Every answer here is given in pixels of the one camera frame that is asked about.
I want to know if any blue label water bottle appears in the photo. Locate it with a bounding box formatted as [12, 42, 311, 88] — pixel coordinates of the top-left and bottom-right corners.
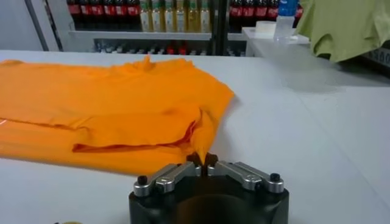
[273, 0, 299, 43]

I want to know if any orange t-shirt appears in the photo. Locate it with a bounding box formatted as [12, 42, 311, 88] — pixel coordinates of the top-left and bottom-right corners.
[0, 55, 235, 177]

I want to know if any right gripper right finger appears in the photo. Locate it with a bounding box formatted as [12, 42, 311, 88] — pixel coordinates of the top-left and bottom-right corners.
[205, 153, 285, 194]

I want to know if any white table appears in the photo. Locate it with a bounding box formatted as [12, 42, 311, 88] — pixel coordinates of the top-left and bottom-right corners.
[242, 26, 390, 92]

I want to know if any green t-shirt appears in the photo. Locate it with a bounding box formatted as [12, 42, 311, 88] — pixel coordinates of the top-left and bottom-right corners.
[297, 0, 390, 63]

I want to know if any glass door beverage cooler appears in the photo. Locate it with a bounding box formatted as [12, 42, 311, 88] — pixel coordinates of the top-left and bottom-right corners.
[219, 0, 305, 57]

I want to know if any drink bottle shelf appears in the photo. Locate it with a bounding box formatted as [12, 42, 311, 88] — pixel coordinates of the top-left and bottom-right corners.
[65, 0, 220, 57]

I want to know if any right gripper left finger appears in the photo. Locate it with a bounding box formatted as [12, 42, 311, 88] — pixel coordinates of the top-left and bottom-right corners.
[133, 152, 204, 198]

